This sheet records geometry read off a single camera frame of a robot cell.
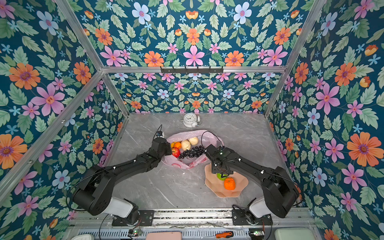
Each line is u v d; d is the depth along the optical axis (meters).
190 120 1.11
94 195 0.43
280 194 0.42
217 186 0.82
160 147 0.71
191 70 0.92
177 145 0.96
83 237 0.67
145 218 0.73
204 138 1.00
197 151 0.93
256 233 0.70
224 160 0.57
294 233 0.66
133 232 0.70
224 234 0.69
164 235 0.68
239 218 0.73
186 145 0.96
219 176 0.84
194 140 0.98
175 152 0.92
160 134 0.81
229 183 0.79
